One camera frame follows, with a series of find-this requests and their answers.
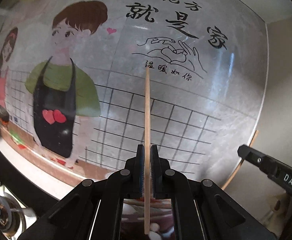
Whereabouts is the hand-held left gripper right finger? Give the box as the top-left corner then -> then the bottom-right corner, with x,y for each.
151,144 -> 277,240

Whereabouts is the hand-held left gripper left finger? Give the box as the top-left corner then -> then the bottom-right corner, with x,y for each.
31,144 -> 146,240

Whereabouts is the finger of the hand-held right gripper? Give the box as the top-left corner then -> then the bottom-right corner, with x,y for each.
237,144 -> 280,178

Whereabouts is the light wooden chopstick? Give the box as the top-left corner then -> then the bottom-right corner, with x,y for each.
222,130 -> 259,190
144,68 -> 152,235

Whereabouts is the purple plastic box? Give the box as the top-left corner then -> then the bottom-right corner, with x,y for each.
121,199 -> 175,240

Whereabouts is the small white spoon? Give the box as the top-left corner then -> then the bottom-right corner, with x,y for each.
148,222 -> 161,240

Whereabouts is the cartoon wall poster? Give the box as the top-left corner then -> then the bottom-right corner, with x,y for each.
0,0 -> 267,188

